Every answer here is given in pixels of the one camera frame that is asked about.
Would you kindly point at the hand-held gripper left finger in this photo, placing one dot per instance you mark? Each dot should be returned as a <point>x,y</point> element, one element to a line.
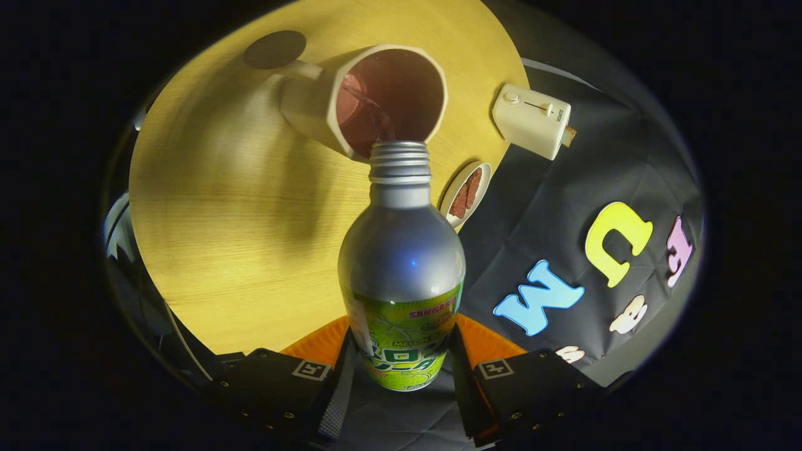
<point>276,388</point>

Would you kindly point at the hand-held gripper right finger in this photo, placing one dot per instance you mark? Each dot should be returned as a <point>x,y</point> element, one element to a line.
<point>532,388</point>

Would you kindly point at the silver bottle with green label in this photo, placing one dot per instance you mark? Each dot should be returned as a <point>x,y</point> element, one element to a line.
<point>401,257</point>

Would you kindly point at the wooden table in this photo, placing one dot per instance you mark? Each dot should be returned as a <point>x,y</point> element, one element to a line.
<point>238,219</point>

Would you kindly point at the brown meat slice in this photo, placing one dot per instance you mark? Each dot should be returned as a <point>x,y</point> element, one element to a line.
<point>474,186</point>
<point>460,203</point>

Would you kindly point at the white round plate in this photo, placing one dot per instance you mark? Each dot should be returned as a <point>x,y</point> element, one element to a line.
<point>452,188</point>

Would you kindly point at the brown toast slice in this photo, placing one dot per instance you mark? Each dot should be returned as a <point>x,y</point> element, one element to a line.
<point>569,136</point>

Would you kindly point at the white toaster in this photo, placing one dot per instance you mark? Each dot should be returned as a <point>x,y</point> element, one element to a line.
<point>529,122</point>

